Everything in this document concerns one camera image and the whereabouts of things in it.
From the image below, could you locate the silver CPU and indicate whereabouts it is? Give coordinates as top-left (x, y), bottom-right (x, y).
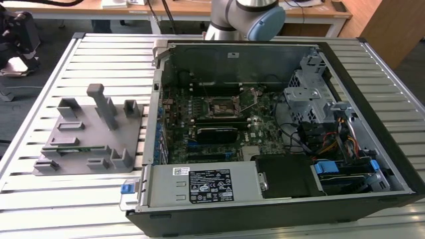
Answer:
top-left (0, 57), bottom-right (32, 78)

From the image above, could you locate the CPU socket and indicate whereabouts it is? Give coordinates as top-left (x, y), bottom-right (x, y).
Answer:
top-left (209, 97), bottom-right (241, 118)

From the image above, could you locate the wooden desk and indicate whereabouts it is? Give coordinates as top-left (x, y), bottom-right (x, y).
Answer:
top-left (0, 0), bottom-right (353, 35)

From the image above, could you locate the grey furniture foot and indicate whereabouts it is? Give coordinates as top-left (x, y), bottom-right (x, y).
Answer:
top-left (0, 82), bottom-right (16, 103)

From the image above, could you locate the grey parts rack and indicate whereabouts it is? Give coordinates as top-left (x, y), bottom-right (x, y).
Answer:
top-left (32, 83), bottom-right (145, 177)

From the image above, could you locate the green RAM stick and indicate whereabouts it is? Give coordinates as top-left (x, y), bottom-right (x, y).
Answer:
top-left (56, 147), bottom-right (112, 153)

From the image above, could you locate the black RAM slot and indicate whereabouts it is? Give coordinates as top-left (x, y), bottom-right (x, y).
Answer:
top-left (189, 81), bottom-right (243, 91)
top-left (189, 87), bottom-right (243, 97)
top-left (196, 121), bottom-right (249, 130)
top-left (195, 117), bottom-right (249, 124)

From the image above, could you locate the black graphics card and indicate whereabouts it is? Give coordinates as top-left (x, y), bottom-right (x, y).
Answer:
top-left (196, 127), bottom-right (239, 144)

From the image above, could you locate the black expansion slot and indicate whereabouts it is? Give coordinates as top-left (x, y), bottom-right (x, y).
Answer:
top-left (188, 153), bottom-right (233, 162)

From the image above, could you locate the silver power supply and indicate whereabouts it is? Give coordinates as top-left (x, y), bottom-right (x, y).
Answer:
top-left (136, 163), bottom-right (267, 207)

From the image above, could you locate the green motherboard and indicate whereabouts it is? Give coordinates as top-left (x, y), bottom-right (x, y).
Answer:
top-left (159, 84), bottom-right (289, 165)

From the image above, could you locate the silver chipset heatsink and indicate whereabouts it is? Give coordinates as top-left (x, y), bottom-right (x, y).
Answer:
top-left (241, 145), bottom-right (260, 162)

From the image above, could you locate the metal drive cage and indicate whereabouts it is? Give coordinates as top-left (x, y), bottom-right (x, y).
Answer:
top-left (281, 56), bottom-right (336, 124)

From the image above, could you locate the black PC case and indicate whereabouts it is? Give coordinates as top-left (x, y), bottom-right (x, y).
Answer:
top-left (125, 37), bottom-right (425, 237)

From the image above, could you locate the blue disk carrier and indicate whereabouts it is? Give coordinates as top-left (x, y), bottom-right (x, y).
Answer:
top-left (313, 161), bottom-right (340, 178)

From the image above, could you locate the wooden cabinet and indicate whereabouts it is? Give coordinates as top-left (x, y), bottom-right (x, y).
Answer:
top-left (339, 0), bottom-right (425, 69)

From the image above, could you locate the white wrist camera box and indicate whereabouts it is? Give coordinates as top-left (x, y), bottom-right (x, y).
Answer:
top-left (14, 18), bottom-right (43, 73)

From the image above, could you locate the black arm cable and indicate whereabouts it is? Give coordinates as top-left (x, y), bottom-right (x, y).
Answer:
top-left (43, 0), bottom-right (83, 7)

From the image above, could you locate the coloured power wire bundle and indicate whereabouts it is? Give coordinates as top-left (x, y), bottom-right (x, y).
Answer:
top-left (312, 117), bottom-right (365, 162)

